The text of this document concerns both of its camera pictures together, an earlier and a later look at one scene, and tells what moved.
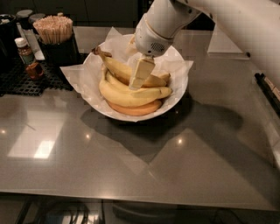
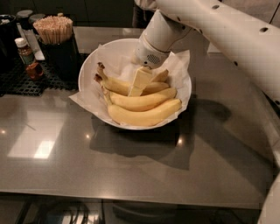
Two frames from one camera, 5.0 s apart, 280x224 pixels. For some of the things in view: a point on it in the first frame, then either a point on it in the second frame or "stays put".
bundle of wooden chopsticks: (54, 30) stays put
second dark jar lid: (33, 17) stays put
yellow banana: (110, 77) to (143, 101)
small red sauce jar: (34, 70) stays put
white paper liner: (117, 45) to (118, 63)
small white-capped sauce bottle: (24, 50) stays put
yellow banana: (123, 72) to (124, 88)
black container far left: (9, 55) stays put
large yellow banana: (132, 96) to (133, 118)
